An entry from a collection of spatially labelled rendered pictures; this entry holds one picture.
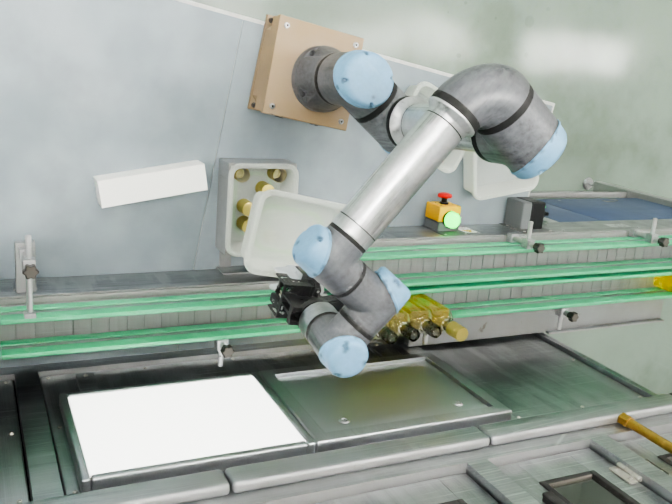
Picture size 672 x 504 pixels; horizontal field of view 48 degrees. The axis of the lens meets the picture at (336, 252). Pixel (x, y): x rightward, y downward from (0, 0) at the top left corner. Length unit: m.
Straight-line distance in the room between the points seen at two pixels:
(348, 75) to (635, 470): 0.98
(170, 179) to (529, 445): 0.97
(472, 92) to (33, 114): 0.95
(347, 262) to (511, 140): 0.34
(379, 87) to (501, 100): 0.41
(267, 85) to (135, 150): 0.33
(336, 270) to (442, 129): 0.28
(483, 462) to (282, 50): 0.98
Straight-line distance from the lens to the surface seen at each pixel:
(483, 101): 1.25
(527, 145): 1.32
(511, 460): 1.62
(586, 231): 2.33
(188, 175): 1.76
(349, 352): 1.26
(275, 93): 1.75
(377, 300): 1.26
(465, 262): 2.07
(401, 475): 1.47
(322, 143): 1.93
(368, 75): 1.60
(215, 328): 1.77
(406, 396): 1.72
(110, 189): 1.73
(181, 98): 1.79
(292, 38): 1.77
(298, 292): 1.42
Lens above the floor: 2.48
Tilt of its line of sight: 60 degrees down
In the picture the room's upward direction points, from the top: 122 degrees clockwise
